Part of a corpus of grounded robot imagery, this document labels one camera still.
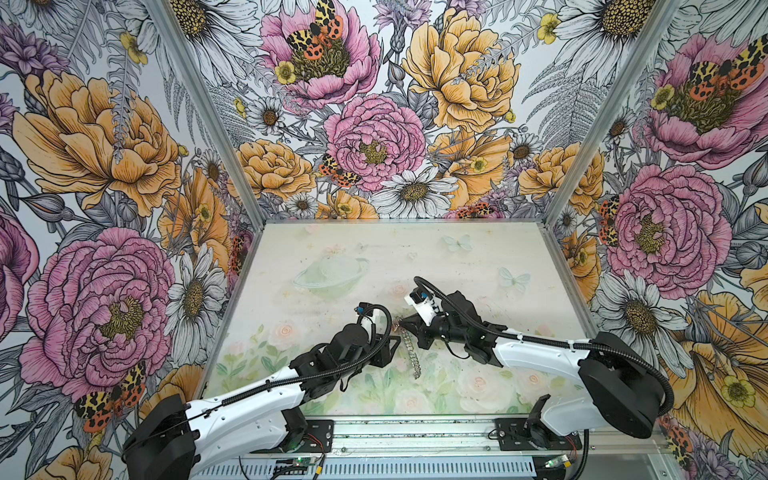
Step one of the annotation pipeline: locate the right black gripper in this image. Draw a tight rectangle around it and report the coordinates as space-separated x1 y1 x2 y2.
397 312 468 351

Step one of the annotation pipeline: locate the silver metal keyring plate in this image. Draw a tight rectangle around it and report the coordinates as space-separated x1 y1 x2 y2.
401 329 422 380

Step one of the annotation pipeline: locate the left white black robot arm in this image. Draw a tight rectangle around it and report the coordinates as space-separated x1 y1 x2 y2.
121 302 399 479

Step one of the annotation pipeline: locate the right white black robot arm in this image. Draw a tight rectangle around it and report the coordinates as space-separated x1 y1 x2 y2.
399 279 674 449

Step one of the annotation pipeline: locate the aluminium front rail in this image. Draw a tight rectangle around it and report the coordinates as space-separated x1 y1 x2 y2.
197 413 667 463

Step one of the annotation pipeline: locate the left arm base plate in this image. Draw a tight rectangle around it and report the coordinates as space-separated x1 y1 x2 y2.
280 419 336 453

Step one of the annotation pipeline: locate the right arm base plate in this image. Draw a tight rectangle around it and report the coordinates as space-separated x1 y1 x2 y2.
487 417 582 451

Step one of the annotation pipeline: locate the white perforated cable duct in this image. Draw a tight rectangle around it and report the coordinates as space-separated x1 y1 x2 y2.
195 456 537 479

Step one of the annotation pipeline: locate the right black corrugated cable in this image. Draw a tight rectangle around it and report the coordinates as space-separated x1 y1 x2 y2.
413 276 676 480

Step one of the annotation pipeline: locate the black corrugated cable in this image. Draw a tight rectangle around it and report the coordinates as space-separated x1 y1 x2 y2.
413 276 676 480
122 302 394 463

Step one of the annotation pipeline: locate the left black corrugated cable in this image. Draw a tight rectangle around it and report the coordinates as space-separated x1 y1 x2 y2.
122 302 394 463

